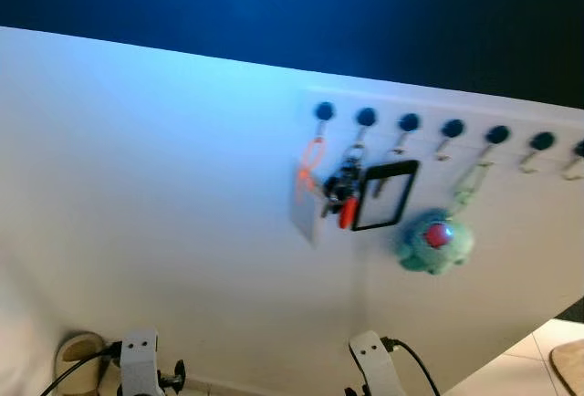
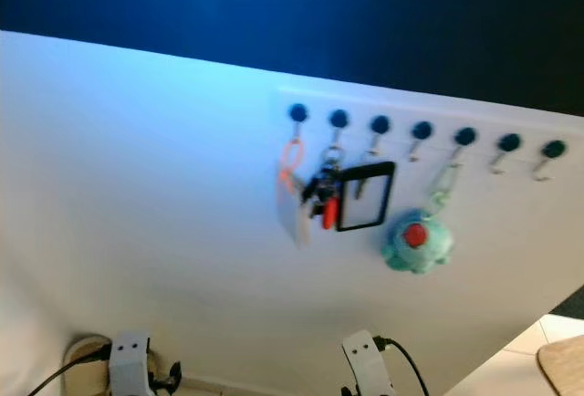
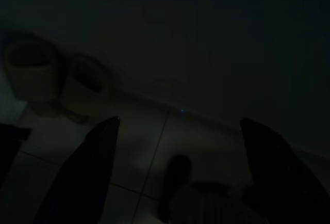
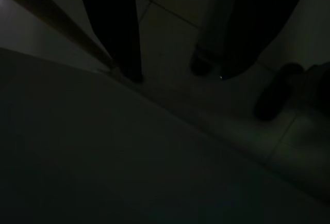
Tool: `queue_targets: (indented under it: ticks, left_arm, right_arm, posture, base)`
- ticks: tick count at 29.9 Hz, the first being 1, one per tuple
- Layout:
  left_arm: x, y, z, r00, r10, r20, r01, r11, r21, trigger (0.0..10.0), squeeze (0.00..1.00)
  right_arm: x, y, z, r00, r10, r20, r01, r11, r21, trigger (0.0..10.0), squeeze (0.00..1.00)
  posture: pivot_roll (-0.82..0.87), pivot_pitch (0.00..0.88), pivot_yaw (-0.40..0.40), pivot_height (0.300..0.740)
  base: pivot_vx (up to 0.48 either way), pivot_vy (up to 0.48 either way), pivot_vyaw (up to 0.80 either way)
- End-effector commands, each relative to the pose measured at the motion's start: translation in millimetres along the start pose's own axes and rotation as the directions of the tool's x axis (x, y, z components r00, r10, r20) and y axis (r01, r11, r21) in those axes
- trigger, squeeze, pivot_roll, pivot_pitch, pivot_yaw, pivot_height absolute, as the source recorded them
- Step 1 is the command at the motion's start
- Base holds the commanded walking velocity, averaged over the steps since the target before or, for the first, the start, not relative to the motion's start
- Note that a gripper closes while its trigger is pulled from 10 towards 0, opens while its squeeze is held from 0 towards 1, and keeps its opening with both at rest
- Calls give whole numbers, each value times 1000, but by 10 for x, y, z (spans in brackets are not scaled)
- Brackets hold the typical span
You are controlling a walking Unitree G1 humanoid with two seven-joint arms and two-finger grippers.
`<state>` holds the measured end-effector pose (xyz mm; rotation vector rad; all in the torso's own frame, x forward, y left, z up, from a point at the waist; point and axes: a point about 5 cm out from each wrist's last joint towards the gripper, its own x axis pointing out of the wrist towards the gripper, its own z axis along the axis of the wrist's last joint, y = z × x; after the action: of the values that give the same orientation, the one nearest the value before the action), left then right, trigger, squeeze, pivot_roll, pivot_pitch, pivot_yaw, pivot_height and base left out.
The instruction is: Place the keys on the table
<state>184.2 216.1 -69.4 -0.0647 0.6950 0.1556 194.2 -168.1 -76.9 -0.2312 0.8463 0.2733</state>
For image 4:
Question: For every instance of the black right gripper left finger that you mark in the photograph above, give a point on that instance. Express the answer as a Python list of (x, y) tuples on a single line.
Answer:
[(116, 28)]

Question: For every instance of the wooden frame strip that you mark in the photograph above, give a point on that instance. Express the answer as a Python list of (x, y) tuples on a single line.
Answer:
[(56, 20)]

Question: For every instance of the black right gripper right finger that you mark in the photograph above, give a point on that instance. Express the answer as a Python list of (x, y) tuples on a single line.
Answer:
[(252, 28)]

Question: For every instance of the white door panel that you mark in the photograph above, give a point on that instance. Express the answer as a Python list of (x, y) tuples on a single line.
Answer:
[(77, 144)]

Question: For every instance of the black robot foot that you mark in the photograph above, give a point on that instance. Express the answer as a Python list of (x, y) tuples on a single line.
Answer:
[(276, 92)]

